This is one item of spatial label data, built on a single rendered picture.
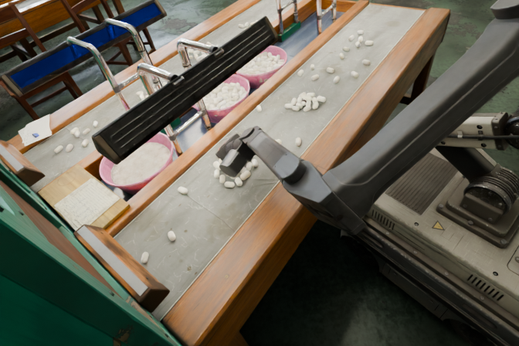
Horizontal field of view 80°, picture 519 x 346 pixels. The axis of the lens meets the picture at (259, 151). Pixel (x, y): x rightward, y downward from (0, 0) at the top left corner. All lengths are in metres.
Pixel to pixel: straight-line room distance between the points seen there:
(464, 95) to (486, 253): 0.87
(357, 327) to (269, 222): 0.82
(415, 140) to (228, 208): 0.65
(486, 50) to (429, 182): 0.94
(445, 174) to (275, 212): 0.77
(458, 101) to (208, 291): 0.65
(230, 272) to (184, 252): 0.16
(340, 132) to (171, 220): 0.61
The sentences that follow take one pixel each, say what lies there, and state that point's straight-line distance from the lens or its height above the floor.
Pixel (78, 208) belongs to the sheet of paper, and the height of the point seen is 0.78.
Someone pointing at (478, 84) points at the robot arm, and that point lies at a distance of 0.45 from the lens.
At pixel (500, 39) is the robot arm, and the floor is 1.30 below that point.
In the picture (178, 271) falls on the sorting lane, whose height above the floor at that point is 0.74.
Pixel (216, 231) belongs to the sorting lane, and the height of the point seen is 0.74.
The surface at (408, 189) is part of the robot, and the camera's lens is 1.33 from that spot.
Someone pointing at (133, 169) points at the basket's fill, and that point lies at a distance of 1.21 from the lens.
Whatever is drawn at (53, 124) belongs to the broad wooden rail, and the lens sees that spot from 1.61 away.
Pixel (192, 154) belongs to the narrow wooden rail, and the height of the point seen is 0.76.
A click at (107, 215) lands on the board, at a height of 0.78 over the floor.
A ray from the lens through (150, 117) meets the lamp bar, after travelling 0.77.
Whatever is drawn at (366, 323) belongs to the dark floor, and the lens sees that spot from 1.57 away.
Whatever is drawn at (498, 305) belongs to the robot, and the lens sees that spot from 1.33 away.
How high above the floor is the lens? 1.50
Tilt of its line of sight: 45 degrees down
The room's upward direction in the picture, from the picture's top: 12 degrees counter-clockwise
